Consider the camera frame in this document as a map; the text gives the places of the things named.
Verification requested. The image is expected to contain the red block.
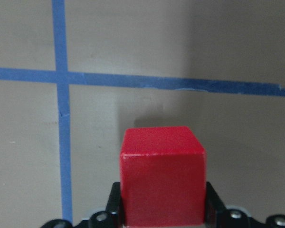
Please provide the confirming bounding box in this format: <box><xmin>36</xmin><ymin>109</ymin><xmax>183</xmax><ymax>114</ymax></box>
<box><xmin>120</xmin><ymin>126</ymin><xmax>206</xmax><ymax>228</ymax></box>

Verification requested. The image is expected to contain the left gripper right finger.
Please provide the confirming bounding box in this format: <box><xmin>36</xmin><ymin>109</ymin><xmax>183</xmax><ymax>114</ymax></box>
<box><xmin>204</xmin><ymin>181</ymin><xmax>252</xmax><ymax>228</ymax></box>

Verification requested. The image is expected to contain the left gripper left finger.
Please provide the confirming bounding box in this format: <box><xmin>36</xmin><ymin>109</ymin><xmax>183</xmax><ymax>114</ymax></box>
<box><xmin>89</xmin><ymin>182</ymin><xmax>123</xmax><ymax>228</ymax></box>

